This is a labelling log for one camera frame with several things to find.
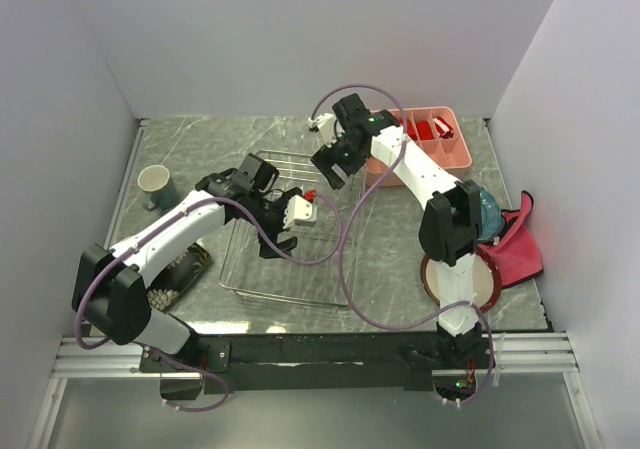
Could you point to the black floral square plate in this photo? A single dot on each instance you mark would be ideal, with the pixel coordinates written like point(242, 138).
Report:
point(176, 279)

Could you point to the pink compartment tray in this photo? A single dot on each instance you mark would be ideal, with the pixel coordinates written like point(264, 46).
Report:
point(452, 154)

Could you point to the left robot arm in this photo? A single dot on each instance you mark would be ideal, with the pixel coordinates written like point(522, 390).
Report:
point(111, 285)

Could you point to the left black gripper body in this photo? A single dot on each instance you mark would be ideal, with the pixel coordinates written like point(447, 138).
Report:
point(270, 214)

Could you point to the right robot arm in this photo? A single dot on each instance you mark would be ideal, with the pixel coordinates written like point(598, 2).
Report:
point(451, 223)

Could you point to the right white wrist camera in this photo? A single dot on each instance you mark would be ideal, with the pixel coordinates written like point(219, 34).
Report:
point(315, 124)

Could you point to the red white item in tray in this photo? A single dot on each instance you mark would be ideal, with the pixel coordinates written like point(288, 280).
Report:
point(443, 128)

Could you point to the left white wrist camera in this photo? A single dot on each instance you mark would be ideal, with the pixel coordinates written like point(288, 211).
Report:
point(300, 211)

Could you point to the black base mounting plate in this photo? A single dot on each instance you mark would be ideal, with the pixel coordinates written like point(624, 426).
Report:
point(255, 362)

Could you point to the red rimmed cream plate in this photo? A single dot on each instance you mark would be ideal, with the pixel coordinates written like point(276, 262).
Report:
point(487, 280)

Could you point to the pink cloth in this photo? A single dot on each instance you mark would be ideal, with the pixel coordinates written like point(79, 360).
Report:
point(516, 254)

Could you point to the aluminium rail frame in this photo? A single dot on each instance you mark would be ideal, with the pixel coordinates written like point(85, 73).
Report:
point(517, 353)

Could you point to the teal scalloped plate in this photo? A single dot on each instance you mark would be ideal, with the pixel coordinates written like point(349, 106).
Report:
point(492, 221)

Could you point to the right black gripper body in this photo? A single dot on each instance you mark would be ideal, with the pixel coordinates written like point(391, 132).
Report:
point(343, 146)

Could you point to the green mug cream inside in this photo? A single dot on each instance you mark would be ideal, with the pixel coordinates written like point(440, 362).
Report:
point(156, 183)

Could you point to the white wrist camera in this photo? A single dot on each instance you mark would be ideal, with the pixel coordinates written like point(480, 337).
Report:
point(315, 124)
point(300, 211)

